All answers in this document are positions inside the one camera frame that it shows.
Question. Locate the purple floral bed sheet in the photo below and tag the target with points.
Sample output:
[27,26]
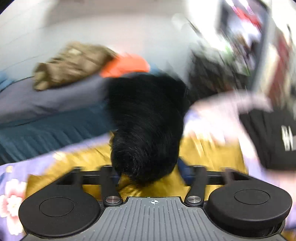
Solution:
[14,176]

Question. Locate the olive brown jacket on bed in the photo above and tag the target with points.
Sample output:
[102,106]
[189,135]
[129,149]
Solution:
[73,63]

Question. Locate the black fuzzy garment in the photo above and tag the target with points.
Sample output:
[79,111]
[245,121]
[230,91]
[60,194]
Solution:
[147,112]

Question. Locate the teal bed with grey blanket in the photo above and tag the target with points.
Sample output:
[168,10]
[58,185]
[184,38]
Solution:
[38,122]

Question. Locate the orange cloth on bed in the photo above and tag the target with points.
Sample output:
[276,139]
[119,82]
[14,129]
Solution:
[124,64]

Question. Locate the black wire storage rack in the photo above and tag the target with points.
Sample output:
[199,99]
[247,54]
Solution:
[219,63]

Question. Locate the gold satin jacket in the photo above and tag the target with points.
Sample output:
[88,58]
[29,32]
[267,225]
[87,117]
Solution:
[161,171]

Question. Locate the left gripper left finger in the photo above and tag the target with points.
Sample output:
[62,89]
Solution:
[108,181]

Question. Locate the black folded garment right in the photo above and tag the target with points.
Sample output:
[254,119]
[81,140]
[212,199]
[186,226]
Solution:
[273,135]

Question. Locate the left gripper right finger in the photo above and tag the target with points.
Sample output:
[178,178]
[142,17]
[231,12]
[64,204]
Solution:
[195,178]

